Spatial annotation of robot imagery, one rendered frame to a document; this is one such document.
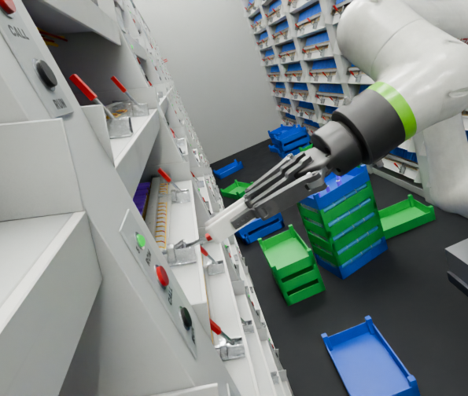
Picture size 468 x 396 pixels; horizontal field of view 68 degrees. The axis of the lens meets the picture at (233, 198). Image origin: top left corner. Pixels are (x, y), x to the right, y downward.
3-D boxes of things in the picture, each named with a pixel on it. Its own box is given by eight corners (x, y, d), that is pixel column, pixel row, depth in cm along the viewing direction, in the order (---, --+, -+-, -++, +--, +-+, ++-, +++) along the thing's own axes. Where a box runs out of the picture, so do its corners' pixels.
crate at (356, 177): (341, 173, 178) (337, 159, 175) (370, 179, 160) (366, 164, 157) (295, 200, 171) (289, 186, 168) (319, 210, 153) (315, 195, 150)
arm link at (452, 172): (447, 199, 110) (410, 28, 95) (508, 202, 96) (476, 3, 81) (425, 218, 105) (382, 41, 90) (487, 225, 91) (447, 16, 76)
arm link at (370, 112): (350, 83, 51) (384, 83, 42) (383, 147, 55) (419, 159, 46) (316, 107, 52) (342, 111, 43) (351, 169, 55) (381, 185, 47)
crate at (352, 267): (359, 236, 193) (356, 225, 190) (388, 248, 174) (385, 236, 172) (318, 264, 185) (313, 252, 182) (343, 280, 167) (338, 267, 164)
